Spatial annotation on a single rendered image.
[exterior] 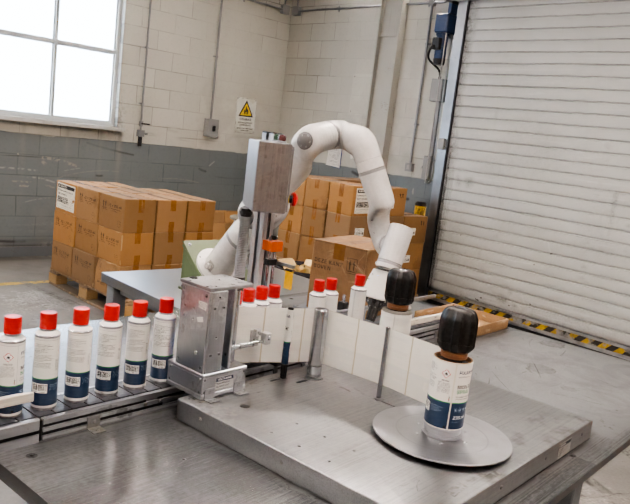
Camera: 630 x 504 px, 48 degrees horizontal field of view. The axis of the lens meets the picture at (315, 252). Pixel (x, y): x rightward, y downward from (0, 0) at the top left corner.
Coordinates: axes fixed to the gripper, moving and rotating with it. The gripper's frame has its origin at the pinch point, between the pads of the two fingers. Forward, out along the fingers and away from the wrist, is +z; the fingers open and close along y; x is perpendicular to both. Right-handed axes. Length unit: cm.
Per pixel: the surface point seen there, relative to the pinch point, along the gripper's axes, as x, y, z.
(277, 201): -60, -1, -18
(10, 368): -118, 2, 39
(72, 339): -106, 1, 30
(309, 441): -73, 44, 34
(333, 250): 10.5, -32.5, -19.4
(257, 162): -69, -4, -25
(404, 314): -32.8, 31.6, -0.6
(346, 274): 13.8, -25.6, -12.4
